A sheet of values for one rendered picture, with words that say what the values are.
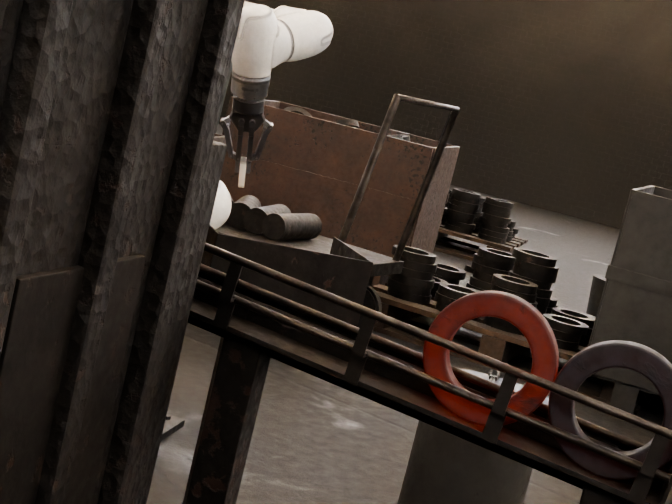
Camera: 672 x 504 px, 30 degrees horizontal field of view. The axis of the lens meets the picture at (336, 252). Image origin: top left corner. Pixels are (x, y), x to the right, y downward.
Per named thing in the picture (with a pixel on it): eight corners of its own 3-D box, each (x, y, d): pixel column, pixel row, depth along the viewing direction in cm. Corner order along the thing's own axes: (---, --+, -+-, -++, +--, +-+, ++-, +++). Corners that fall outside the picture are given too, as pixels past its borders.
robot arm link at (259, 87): (270, 81, 288) (268, 105, 291) (271, 66, 296) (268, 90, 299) (231, 77, 287) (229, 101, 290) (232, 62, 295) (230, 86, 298)
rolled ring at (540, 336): (453, 270, 176) (449, 272, 173) (578, 320, 171) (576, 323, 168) (409, 390, 179) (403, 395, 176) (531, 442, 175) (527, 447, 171)
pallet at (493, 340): (663, 382, 548) (690, 286, 541) (636, 415, 473) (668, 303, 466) (409, 304, 589) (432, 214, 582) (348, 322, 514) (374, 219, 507)
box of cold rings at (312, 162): (427, 282, 666) (462, 145, 655) (397, 302, 586) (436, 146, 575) (246, 232, 687) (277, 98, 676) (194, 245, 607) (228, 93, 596)
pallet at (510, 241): (523, 259, 867) (539, 198, 861) (504, 270, 790) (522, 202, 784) (360, 214, 898) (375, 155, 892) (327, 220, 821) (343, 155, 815)
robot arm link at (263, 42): (250, 83, 285) (291, 72, 293) (256, 18, 277) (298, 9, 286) (219, 67, 291) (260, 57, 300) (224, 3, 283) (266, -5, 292)
